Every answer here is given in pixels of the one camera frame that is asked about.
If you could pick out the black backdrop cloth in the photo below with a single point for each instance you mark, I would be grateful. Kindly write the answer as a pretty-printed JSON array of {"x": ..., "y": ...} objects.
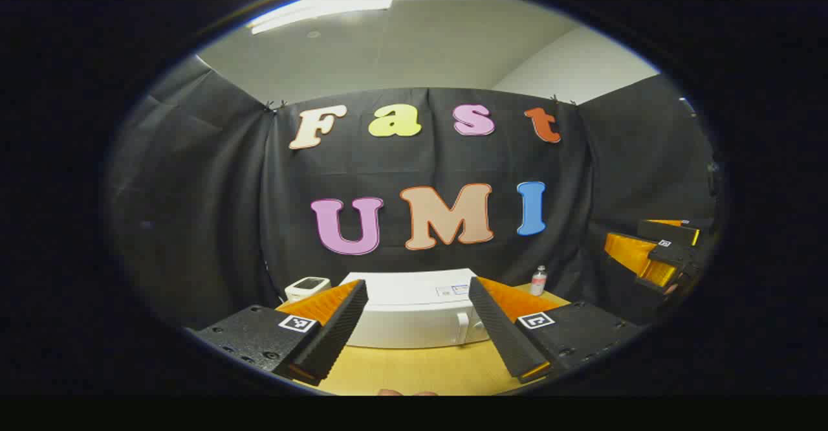
[{"x": 420, "y": 159}]

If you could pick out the small clear pink-label bottle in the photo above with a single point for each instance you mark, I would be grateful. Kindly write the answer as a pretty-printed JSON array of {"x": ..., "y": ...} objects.
[{"x": 538, "y": 282}]

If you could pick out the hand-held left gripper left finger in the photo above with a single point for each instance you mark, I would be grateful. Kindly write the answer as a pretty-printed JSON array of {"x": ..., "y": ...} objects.
[{"x": 336, "y": 337}]

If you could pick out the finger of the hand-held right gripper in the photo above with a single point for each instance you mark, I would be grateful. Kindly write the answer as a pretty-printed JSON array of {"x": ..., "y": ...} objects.
[
  {"x": 666, "y": 232},
  {"x": 637, "y": 256}
]

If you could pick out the white toaster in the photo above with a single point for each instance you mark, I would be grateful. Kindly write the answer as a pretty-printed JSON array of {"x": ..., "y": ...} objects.
[{"x": 307, "y": 287}]

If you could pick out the white microwave oven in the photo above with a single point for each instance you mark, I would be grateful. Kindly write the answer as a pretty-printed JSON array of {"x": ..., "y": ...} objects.
[{"x": 407, "y": 314}]

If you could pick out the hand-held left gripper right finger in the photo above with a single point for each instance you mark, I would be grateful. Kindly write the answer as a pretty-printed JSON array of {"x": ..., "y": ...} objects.
[{"x": 501, "y": 334}]

